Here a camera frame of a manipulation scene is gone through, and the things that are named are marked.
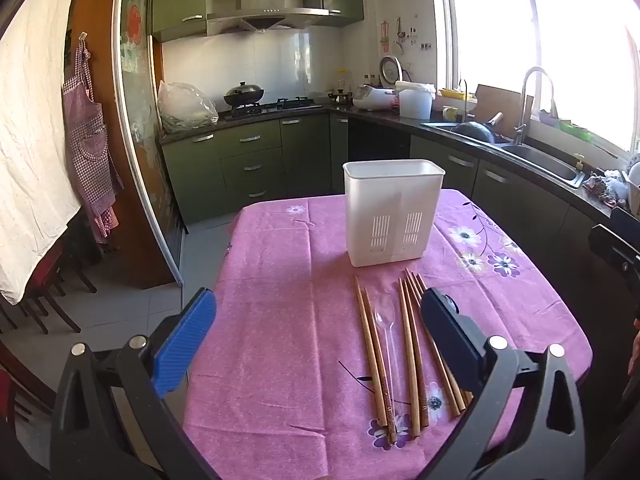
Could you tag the green box on windowsill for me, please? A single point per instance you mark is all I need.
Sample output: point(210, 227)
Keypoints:
point(577, 131)

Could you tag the yellow tray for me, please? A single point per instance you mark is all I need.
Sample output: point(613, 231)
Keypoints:
point(455, 94)

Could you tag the black gas stove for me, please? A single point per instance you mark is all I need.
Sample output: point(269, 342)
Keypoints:
point(285, 106)

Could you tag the clear plastic bag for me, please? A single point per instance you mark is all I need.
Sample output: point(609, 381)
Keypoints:
point(185, 107)

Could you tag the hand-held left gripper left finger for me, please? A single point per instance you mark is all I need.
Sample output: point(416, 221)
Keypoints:
point(185, 340)

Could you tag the small dark pot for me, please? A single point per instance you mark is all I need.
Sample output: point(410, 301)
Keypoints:
point(340, 97)

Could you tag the dark frying pan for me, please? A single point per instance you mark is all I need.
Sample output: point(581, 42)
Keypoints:
point(475, 131)

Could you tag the clear plastic spoon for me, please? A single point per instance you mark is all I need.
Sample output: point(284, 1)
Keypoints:
point(386, 317)

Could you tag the dark red wooden chair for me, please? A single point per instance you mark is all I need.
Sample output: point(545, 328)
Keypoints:
point(55, 285)

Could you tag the round silver lid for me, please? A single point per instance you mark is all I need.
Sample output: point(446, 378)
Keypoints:
point(390, 71)

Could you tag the white dish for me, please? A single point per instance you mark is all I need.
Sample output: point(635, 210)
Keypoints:
point(635, 185)

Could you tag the small pale mug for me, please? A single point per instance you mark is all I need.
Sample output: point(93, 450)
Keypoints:
point(450, 114)

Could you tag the crumpled dish rag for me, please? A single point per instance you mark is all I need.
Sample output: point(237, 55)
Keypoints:
point(602, 187)

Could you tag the green lower kitchen cabinets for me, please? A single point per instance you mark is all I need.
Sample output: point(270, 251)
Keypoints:
point(250, 160)

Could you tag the checked purple apron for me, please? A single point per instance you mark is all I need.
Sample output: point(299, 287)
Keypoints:
point(90, 150)

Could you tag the pink floral tablecloth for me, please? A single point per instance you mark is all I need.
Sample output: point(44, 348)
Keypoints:
point(280, 335)

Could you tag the small yellow sink knob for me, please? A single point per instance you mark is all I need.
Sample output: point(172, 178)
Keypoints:
point(580, 161)

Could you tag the kitchen window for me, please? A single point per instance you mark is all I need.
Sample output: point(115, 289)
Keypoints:
point(575, 35)

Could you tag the brown wooden chair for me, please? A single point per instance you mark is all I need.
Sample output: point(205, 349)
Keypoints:
point(17, 390)

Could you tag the floral glass sliding door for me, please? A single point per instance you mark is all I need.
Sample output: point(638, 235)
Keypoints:
point(142, 125)

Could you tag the white rice cooker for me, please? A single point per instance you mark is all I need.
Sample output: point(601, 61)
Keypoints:
point(372, 99)

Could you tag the steel range hood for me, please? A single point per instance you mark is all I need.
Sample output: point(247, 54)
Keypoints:
point(265, 7)

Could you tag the black wok with lid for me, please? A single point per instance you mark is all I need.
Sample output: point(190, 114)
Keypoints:
point(244, 94)

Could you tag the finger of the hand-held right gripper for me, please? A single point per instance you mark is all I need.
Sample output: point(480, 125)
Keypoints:
point(617, 252)
point(627, 222)

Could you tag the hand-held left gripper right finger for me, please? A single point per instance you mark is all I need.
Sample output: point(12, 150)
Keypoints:
point(452, 335)

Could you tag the white hanging cloth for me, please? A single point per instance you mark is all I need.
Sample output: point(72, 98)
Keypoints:
point(30, 135)

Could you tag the dark stone countertop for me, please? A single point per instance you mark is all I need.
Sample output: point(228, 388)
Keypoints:
point(380, 115)

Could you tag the white plastic utensil holder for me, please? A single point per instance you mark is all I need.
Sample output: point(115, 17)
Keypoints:
point(392, 210)

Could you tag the steel kitchen faucet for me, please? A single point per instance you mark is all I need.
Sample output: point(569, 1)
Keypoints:
point(525, 105)

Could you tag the white plastic bucket with lid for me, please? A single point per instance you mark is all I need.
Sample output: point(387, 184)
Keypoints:
point(415, 102)

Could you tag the steel kitchen sink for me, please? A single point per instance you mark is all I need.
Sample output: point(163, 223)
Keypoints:
point(542, 160)

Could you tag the wooden chopstick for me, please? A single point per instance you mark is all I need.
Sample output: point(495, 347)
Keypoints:
point(450, 401)
point(408, 360)
point(421, 282)
point(370, 350)
point(425, 285)
point(417, 360)
point(379, 365)
point(461, 400)

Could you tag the black built-in appliance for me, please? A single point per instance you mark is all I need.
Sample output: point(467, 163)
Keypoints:
point(377, 142)

